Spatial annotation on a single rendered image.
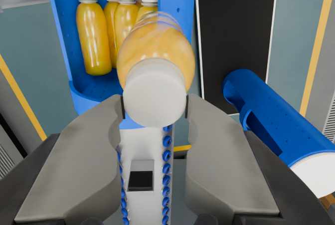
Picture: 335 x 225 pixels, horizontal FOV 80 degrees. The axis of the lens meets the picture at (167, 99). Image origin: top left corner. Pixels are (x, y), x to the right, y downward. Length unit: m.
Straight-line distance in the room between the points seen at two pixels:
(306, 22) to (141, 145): 1.55
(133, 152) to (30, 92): 1.35
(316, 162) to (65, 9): 0.96
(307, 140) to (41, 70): 1.81
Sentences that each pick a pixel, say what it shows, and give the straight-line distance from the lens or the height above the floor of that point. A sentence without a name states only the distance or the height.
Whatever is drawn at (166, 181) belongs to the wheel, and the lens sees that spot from 0.94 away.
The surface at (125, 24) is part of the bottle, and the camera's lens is 0.48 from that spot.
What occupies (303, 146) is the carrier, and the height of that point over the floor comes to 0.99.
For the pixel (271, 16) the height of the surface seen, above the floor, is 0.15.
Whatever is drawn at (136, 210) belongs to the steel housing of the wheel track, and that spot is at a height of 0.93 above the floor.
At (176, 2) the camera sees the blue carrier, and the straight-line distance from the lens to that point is 0.37.
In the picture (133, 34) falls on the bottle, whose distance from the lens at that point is 0.16.
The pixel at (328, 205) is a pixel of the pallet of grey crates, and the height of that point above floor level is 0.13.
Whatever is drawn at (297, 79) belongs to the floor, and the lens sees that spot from 2.09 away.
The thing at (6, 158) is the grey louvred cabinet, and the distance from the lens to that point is 2.27.
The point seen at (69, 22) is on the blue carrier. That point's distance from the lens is 0.54.
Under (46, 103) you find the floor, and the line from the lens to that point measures 2.05.
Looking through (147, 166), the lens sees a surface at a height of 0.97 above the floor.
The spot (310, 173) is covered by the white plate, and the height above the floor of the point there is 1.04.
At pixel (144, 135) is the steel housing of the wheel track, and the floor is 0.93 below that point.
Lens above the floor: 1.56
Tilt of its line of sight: 61 degrees down
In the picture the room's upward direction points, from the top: 175 degrees clockwise
